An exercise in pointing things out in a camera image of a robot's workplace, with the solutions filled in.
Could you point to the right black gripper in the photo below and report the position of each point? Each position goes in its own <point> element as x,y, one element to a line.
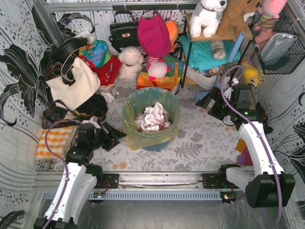
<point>215,100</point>

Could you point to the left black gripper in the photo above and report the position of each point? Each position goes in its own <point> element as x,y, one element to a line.
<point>107,136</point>

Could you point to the yellow plastic trash bag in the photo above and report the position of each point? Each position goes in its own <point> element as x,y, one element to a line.
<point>133,128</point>

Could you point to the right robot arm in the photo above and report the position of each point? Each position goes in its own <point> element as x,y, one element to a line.
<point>269,186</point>

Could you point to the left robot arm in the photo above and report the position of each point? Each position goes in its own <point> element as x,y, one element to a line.
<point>65,209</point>

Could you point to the teal plastic trash bin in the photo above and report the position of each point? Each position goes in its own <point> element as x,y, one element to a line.
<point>155,145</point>

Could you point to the crumpled white paper trash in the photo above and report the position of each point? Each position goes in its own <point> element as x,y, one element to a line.
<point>153,119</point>

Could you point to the rainbow striped bag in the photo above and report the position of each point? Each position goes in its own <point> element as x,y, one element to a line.
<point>169,81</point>

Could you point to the cream canvas tote bag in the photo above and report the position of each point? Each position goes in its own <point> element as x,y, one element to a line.
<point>84,86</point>

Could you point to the colourful printed bag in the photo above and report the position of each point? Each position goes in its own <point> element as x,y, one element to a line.
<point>96,54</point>

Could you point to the magenta fuzzy bag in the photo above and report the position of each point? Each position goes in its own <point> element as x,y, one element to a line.
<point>154,37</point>

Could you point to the yellow plush duck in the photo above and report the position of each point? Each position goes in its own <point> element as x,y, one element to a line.
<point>251,74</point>

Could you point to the orange checkered cloth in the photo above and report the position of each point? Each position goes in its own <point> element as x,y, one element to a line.
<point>59,141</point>

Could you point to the brown patterned handbag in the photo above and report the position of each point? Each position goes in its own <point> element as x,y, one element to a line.
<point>58,111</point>

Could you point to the teal folded cloth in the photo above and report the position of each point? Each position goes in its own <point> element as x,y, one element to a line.
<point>201,56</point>

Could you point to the purple orange sock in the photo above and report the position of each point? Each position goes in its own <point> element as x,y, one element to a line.
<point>244,157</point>

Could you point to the red cloth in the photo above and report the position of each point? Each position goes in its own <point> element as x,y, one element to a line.
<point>108,72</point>

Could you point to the pink plush pig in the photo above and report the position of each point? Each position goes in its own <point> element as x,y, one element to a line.
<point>156,68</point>

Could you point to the black metal shelf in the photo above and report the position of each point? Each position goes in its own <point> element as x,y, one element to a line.
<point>230,36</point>

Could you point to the cream plush sheep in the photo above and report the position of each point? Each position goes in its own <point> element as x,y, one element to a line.
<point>131,59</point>

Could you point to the silver foil pouch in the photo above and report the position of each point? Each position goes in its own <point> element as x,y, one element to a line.
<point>277,46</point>

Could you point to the brown plush bear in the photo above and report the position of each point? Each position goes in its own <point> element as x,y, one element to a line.
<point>236,16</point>

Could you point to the white plush dog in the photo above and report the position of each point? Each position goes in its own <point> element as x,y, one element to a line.
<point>206,17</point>

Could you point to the orange plush toy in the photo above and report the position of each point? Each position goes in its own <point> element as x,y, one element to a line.
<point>173,33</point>

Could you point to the black leather handbag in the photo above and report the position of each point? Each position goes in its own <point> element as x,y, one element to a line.
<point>124,34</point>

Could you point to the pink plush toy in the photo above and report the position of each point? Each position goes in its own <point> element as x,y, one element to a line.
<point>270,9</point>

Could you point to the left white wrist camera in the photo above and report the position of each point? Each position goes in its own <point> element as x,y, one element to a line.
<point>93,120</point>

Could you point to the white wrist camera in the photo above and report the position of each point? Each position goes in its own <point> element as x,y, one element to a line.
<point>93,120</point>
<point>233,81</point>

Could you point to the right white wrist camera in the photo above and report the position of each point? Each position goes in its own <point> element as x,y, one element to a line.
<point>233,81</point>

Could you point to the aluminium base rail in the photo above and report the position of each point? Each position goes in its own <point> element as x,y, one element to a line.
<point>157,181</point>

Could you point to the black wire basket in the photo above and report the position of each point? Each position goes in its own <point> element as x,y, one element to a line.
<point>262,32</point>

